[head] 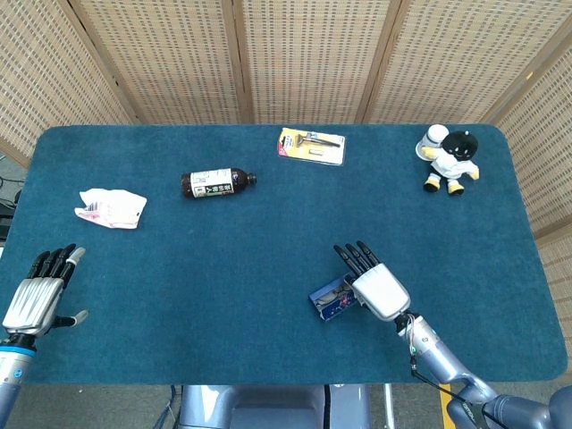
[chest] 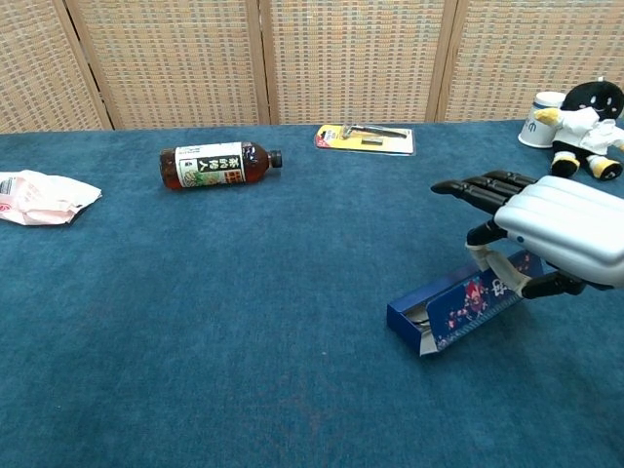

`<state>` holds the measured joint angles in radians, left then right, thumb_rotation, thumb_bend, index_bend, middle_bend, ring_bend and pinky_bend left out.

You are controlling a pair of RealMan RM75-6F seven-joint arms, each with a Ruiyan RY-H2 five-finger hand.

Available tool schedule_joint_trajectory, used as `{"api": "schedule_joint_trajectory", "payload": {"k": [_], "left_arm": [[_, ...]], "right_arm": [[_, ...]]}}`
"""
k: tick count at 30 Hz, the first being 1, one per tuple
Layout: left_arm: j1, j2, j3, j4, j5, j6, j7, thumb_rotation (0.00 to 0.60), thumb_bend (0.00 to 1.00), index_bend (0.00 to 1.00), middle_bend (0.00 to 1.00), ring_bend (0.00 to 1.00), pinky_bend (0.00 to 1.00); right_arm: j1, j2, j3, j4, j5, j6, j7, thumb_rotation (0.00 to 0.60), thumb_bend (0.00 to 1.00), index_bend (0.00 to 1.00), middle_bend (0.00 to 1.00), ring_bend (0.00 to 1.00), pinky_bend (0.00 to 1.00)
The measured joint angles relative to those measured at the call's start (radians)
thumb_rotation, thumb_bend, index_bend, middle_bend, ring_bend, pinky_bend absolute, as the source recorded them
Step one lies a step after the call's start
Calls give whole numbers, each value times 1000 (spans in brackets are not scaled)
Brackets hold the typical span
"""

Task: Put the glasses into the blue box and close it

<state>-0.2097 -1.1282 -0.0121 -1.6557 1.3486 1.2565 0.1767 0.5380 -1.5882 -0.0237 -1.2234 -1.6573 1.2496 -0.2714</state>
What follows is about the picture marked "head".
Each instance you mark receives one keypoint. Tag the blue carpet table cover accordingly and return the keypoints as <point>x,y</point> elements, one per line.
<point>223,268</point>

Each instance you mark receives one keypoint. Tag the blue glasses case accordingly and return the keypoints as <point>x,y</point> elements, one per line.
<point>333,304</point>

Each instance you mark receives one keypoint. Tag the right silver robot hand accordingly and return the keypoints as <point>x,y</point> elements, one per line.
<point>380,290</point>

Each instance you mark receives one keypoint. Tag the black white plush toy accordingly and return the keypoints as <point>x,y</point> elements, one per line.
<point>453,165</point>

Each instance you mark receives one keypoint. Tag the pink white plastic bag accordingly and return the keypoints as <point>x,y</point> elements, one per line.
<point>111,207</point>

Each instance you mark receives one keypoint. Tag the brown tea bottle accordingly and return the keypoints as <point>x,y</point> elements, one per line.
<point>214,182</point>

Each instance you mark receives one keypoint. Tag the razor blister pack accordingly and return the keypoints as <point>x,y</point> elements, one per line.
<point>313,152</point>

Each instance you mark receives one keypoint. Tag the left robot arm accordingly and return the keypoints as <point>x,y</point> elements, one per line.
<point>9,375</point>

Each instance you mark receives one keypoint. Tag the white paper cup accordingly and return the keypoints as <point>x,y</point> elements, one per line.
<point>435,134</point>

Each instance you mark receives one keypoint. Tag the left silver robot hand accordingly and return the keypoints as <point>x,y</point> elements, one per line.
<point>31,304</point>

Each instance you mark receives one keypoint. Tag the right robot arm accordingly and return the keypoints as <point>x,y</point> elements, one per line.
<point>442,362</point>

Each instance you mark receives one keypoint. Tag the white table leg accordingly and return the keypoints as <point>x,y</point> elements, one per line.
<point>389,406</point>

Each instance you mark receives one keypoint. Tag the black floor equipment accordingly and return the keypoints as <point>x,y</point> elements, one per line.
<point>4,223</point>

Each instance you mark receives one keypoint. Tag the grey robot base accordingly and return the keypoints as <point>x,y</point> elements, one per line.
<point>268,406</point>

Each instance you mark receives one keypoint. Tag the woven wooden folding screen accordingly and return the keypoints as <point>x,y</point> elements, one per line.
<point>304,58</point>

